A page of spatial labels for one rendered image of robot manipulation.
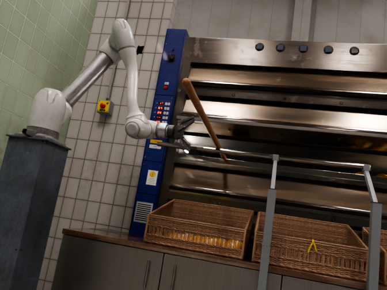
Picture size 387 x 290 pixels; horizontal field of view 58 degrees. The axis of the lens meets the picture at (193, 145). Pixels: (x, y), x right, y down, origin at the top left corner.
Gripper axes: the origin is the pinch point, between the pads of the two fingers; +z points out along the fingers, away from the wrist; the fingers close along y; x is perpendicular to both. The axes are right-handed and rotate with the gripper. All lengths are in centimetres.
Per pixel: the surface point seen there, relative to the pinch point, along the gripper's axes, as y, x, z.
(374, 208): 28, 7, 87
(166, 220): 48, -6, -14
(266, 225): 43, 6, 39
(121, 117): -20, -56, -76
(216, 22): -335, -433, -91
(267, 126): -19, -40, 34
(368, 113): -40, -56, 98
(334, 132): -20, -39, 75
